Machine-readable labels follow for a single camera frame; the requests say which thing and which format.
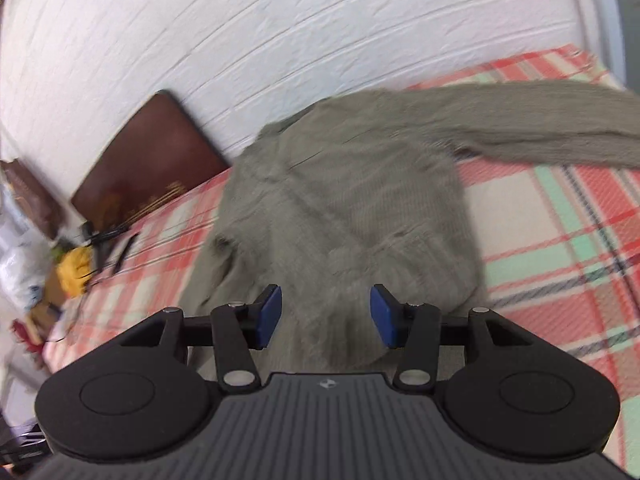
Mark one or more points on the black phone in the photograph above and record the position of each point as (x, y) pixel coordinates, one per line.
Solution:
(125, 255)

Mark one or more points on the wooden nightstand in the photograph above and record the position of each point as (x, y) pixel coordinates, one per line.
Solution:
(45, 310)

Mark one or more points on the grey striped shirt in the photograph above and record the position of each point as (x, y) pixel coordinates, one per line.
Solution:
(340, 200)

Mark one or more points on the brown wooden headboard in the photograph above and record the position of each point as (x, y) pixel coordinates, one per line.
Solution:
(150, 160)

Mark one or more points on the yellow cloth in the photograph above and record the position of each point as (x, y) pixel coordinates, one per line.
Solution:
(75, 272)

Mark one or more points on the black tripod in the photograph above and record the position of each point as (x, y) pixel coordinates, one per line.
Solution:
(100, 240)

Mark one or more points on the red plaid blanket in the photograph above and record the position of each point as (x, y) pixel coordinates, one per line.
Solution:
(550, 240)

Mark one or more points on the red thermos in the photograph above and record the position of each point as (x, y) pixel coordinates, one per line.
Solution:
(27, 340)

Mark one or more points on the brown paper bag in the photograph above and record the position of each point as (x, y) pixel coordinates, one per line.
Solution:
(30, 200)

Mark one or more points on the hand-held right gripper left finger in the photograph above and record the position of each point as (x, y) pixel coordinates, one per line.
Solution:
(270, 315)

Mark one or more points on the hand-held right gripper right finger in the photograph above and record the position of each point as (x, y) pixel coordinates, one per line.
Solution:
(382, 315)

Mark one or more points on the white plastic bag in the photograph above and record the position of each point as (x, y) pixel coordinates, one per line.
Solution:
(20, 265)

